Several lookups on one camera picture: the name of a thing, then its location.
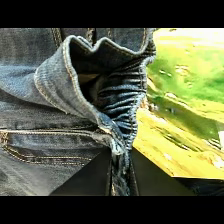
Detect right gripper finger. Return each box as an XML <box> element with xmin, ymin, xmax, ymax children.
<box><xmin>49</xmin><ymin>145</ymin><xmax>113</xmax><ymax>197</ymax></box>

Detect blue jeans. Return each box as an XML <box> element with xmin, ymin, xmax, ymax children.
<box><xmin>0</xmin><ymin>27</ymin><xmax>158</xmax><ymax>197</ymax></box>

